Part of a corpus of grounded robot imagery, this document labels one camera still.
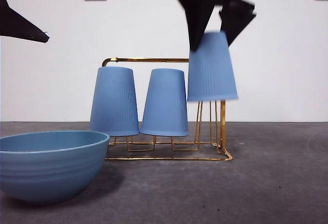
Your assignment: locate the blue ribbed cup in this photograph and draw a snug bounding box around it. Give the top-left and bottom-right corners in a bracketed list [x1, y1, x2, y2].
[89, 66, 140, 137]
[187, 31, 239, 103]
[139, 68, 190, 137]

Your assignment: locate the blue ribbed bowl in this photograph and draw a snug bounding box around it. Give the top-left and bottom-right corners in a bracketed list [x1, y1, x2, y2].
[0, 130, 111, 205]

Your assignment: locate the gold wire cup rack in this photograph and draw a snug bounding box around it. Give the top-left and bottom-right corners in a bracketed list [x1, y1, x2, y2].
[101, 57, 234, 162]

